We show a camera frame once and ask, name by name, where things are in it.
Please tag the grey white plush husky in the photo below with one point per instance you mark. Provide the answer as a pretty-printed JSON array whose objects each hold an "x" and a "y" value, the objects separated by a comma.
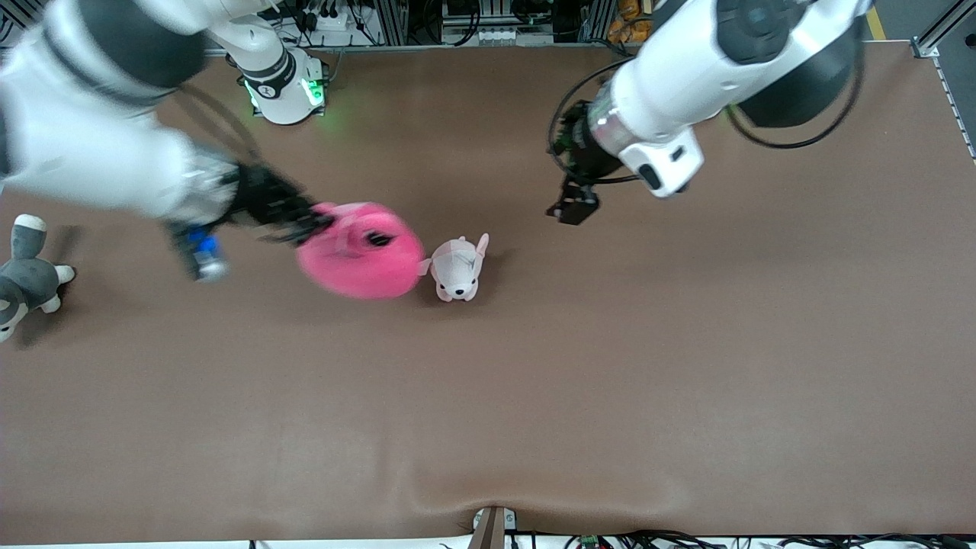
[{"x": 27, "y": 282}]

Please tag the small green circuit board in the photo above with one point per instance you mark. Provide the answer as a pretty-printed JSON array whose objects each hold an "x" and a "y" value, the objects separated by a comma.
[{"x": 589, "y": 542}]

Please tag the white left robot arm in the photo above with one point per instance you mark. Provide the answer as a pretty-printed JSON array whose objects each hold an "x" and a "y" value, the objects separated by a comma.
[{"x": 686, "y": 76}]

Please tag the white terminal block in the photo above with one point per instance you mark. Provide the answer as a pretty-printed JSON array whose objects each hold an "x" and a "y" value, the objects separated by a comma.
[{"x": 503, "y": 36}]

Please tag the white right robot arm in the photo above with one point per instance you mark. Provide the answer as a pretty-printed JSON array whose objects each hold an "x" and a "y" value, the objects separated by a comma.
[{"x": 99, "y": 145}]

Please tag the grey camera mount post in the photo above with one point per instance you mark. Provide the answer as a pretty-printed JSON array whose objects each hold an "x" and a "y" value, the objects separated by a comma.
[{"x": 490, "y": 528}]

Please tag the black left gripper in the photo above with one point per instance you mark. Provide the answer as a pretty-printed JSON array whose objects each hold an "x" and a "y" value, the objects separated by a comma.
[{"x": 585, "y": 158}]

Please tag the bag of orange snacks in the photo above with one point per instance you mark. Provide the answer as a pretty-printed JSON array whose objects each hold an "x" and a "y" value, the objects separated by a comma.
[{"x": 629, "y": 23}]

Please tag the small pale pink plush dog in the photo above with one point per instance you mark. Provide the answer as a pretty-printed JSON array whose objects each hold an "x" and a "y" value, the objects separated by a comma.
[{"x": 456, "y": 271}]

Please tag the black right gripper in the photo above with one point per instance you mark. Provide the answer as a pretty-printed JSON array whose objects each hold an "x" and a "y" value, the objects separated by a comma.
[{"x": 263, "y": 198}]

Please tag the aluminium frame profile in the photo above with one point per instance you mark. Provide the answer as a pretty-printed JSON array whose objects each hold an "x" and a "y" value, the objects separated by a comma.
[{"x": 934, "y": 38}]

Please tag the white power strip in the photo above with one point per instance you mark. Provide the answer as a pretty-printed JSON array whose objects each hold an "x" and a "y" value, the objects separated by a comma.
[{"x": 324, "y": 19}]

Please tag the brown table cover sheet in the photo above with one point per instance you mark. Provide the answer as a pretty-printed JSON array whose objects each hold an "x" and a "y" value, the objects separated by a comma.
[{"x": 488, "y": 427}]

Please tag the round hot pink plush toy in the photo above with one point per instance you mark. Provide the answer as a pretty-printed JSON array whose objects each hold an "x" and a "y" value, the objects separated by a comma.
[{"x": 366, "y": 259}]

